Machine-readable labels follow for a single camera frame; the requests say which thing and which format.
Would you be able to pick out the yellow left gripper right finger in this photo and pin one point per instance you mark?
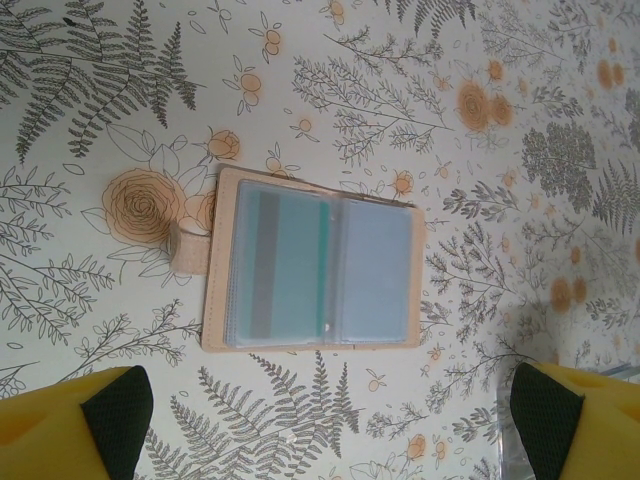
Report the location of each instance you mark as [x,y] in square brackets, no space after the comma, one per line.
[585,435]

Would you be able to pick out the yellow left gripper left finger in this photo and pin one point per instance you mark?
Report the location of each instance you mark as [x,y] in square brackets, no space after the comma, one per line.
[60,435]

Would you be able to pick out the beige card holder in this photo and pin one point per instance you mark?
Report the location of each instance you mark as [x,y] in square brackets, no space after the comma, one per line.
[218,280]

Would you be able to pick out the teal credit card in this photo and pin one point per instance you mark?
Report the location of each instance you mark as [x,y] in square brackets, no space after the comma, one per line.
[295,260]

